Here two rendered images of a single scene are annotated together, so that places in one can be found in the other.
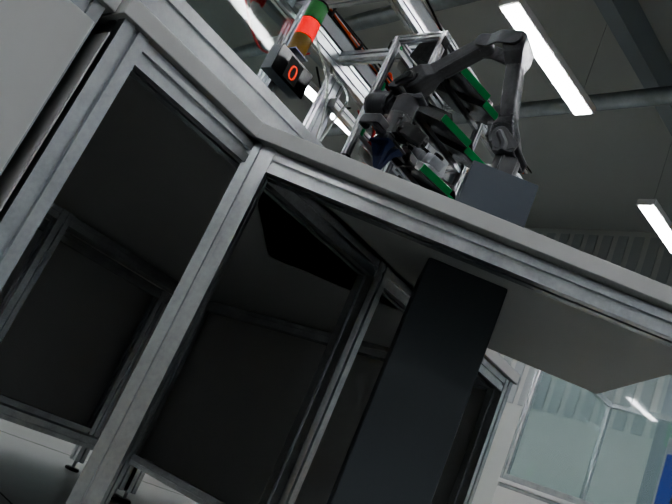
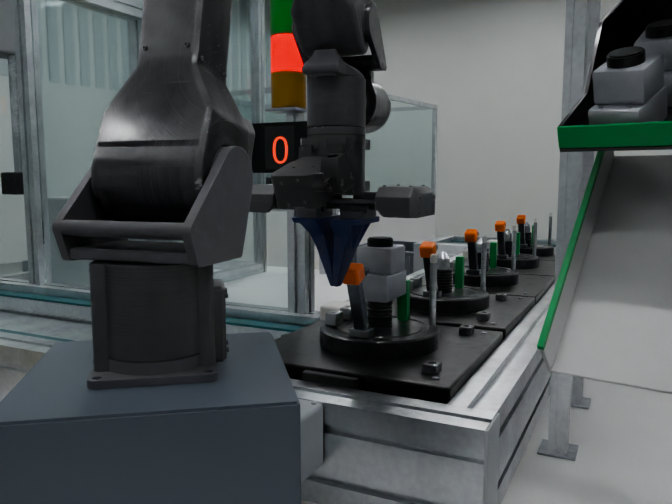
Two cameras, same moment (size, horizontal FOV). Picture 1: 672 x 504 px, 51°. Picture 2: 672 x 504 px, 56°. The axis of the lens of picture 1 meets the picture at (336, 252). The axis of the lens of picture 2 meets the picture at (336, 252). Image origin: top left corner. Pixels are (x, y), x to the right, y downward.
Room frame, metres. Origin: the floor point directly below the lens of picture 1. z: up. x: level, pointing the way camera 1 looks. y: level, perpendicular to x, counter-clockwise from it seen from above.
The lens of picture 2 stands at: (1.33, -0.61, 1.16)
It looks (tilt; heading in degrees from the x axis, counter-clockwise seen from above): 7 degrees down; 73
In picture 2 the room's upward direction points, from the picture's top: straight up
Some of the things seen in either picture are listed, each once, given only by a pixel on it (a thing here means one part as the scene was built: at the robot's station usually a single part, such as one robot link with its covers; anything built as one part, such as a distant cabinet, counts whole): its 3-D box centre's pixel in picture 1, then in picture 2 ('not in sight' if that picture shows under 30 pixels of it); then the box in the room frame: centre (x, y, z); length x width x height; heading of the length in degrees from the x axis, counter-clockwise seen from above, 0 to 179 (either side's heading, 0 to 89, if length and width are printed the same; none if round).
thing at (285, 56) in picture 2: (307, 30); (288, 55); (1.52, 0.29, 1.34); 0.05 x 0.05 x 0.05
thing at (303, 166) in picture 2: (413, 134); (315, 175); (1.47, -0.05, 1.17); 0.07 x 0.07 x 0.06; 44
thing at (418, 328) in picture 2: not in sight; (379, 334); (1.58, 0.07, 0.98); 0.14 x 0.14 x 0.02
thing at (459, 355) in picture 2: not in sight; (379, 350); (1.58, 0.07, 0.96); 0.24 x 0.24 x 0.02; 47
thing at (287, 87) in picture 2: (298, 46); (288, 91); (1.52, 0.29, 1.29); 0.05 x 0.05 x 0.05
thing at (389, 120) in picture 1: (394, 130); (336, 171); (1.51, -0.01, 1.17); 0.19 x 0.06 x 0.08; 137
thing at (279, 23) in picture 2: (315, 14); (288, 18); (1.52, 0.29, 1.39); 0.05 x 0.05 x 0.05
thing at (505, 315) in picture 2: not in sight; (442, 276); (1.76, 0.26, 1.01); 0.24 x 0.24 x 0.13; 47
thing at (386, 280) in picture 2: not in sight; (383, 266); (1.59, 0.08, 1.06); 0.08 x 0.04 x 0.07; 47
